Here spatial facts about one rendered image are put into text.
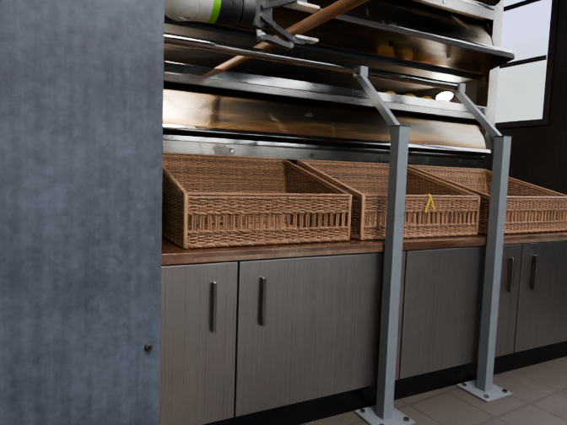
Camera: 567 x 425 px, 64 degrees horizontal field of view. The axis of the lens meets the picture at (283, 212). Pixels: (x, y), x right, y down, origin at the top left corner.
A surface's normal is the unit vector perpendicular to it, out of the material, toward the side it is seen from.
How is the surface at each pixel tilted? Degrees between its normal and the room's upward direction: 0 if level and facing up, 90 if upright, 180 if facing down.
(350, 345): 90
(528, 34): 90
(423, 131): 70
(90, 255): 90
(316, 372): 90
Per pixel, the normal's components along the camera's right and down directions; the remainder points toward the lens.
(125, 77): 0.52, 0.09
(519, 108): -0.85, 0.01
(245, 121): 0.44, -0.26
